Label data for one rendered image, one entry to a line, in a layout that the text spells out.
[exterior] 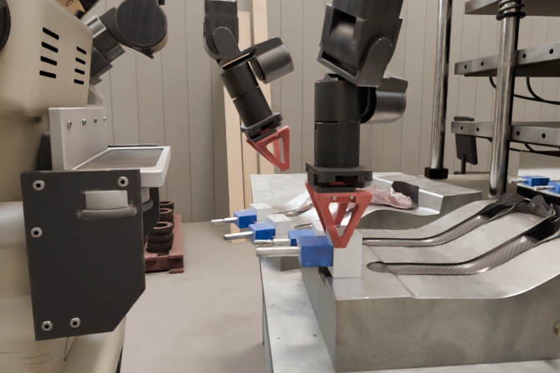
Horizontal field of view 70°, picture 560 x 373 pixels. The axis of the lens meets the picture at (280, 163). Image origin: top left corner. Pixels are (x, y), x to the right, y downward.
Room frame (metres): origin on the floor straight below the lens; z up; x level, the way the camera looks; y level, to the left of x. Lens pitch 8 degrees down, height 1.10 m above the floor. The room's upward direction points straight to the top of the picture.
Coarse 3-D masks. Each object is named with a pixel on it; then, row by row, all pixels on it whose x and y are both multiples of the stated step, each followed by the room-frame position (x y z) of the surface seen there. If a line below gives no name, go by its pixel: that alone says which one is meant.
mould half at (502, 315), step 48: (480, 240) 0.58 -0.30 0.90; (336, 288) 0.45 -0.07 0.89; (384, 288) 0.45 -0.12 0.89; (432, 288) 0.45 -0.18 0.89; (480, 288) 0.46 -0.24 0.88; (528, 288) 0.44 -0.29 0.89; (336, 336) 0.42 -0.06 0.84; (384, 336) 0.42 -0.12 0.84; (432, 336) 0.43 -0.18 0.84; (480, 336) 0.44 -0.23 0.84; (528, 336) 0.44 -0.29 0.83
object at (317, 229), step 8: (312, 224) 0.63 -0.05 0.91; (320, 224) 0.62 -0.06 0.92; (288, 232) 0.62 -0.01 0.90; (296, 232) 0.61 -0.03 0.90; (304, 232) 0.61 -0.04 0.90; (312, 232) 0.61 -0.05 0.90; (320, 232) 0.59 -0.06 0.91; (264, 240) 0.60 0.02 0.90; (272, 240) 0.60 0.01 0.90; (280, 240) 0.60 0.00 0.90; (288, 240) 0.60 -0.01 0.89; (296, 240) 0.59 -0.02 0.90
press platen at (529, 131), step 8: (456, 128) 1.72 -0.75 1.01; (464, 128) 1.65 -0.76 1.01; (472, 128) 1.59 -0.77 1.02; (480, 128) 1.54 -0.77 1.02; (488, 128) 1.49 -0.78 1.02; (512, 128) 1.36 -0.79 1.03; (520, 128) 1.32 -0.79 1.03; (528, 128) 1.28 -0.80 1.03; (536, 128) 1.25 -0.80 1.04; (544, 128) 1.22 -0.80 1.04; (552, 128) 1.18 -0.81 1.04; (480, 136) 1.54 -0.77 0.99; (488, 136) 1.49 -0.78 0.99; (512, 136) 1.36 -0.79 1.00; (520, 136) 1.32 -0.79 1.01; (528, 136) 1.28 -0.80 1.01; (536, 136) 1.25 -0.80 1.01; (544, 136) 1.23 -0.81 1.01; (552, 136) 1.18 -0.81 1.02; (552, 144) 1.18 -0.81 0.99
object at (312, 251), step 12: (300, 240) 0.50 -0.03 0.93; (312, 240) 0.50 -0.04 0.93; (324, 240) 0.50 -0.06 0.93; (360, 240) 0.48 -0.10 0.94; (264, 252) 0.49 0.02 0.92; (276, 252) 0.49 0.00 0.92; (288, 252) 0.49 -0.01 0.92; (300, 252) 0.48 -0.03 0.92; (312, 252) 0.48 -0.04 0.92; (324, 252) 0.48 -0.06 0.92; (336, 252) 0.47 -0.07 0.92; (348, 252) 0.48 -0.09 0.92; (360, 252) 0.48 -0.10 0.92; (300, 264) 0.48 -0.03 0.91; (312, 264) 0.48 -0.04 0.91; (324, 264) 0.48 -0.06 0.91; (336, 264) 0.47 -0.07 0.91; (348, 264) 0.48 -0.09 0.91; (360, 264) 0.48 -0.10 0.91; (336, 276) 0.47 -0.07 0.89; (348, 276) 0.48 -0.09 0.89; (360, 276) 0.48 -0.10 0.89
